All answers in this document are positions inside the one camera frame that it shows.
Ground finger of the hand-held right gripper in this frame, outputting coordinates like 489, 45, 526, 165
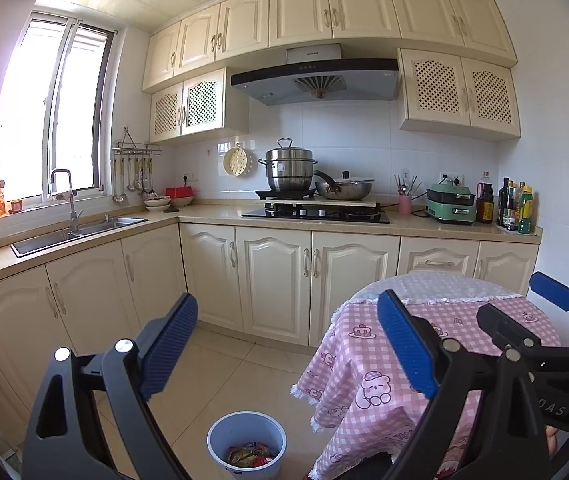
529, 271, 569, 346
477, 302, 569, 368

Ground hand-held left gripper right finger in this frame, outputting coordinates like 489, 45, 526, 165
377, 289, 550, 480

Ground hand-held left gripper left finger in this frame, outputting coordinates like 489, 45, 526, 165
22, 292, 199, 480

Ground pale blue waste bin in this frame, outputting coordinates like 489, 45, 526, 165
207, 411, 286, 480

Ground pale green printed wrapper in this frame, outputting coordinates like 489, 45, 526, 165
228, 446, 260, 467

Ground cream bottle tray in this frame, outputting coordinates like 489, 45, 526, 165
495, 222, 541, 237

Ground pink checkered tablecloth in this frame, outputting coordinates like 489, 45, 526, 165
291, 292, 562, 480

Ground white fringed cloth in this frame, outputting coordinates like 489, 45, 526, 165
347, 272, 525, 307

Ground green bottle with yellow cap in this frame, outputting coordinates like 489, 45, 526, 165
518, 186, 535, 235

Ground dark bottle with label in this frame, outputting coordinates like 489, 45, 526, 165
507, 181, 520, 231

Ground dark glass bottle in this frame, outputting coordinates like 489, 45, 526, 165
497, 177, 510, 226

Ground large soy sauce bottle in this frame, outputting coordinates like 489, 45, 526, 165
475, 171, 495, 224

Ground green electric cooker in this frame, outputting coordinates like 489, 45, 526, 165
424, 182, 477, 225

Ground steel kitchen sink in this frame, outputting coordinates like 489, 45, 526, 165
11, 215, 149, 257

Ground bundle of chopsticks and spoons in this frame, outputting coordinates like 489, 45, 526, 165
394, 174, 421, 197

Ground black gas stove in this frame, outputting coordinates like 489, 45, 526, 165
241, 204, 391, 225

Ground steel kitchen faucet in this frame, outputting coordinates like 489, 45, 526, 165
49, 169, 85, 235

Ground wok with glass lid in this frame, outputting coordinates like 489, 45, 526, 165
313, 170, 376, 201

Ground row of hanging utensils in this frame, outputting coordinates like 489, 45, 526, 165
112, 155, 158, 205

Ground cream perforated steamer plate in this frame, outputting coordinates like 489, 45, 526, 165
223, 142, 255, 177

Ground steel steamer pot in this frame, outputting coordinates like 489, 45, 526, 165
258, 138, 319, 192

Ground sliding window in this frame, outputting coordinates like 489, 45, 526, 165
0, 10, 116, 218

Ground grey range hood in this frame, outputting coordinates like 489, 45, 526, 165
229, 44, 401, 107

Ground metal wall utensil rack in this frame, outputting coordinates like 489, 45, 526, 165
112, 127, 162, 157

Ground cream upper wall cabinets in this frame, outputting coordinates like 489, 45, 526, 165
142, 0, 517, 93

